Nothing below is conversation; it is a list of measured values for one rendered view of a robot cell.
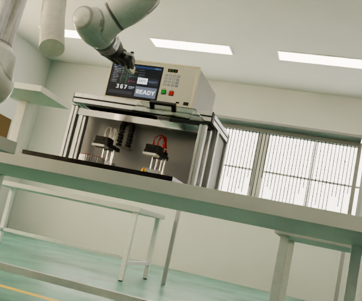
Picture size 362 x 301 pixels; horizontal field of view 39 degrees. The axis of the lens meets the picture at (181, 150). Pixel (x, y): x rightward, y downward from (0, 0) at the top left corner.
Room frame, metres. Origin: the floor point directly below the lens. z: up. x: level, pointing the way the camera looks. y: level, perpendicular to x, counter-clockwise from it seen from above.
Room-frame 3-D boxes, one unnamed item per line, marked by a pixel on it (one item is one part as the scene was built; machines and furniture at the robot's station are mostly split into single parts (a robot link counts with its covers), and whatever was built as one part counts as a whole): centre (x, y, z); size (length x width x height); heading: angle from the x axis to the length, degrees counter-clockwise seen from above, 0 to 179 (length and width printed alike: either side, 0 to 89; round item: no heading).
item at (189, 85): (2.48, 0.15, 1.22); 0.44 x 0.39 x 0.20; 73
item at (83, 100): (2.48, 0.16, 1.09); 0.68 x 0.44 x 0.05; 73
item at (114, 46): (1.68, 0.33, 1.15); 0.09 x 0.06 x 0.09; 72
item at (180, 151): (2.42, 0.18, 0.92); 0.66 x 0.01 x 0.30; 73
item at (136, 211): (5.95, 1.15, 0.38); 2.10 x 0.90 x 0.75; 73
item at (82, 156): (2.21, 0.37, 0.80); 0.11 x 0.11 x 0.04
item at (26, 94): (2.99, 0.95, 0.98); 0.37 x 0.35 x 0.46; 73
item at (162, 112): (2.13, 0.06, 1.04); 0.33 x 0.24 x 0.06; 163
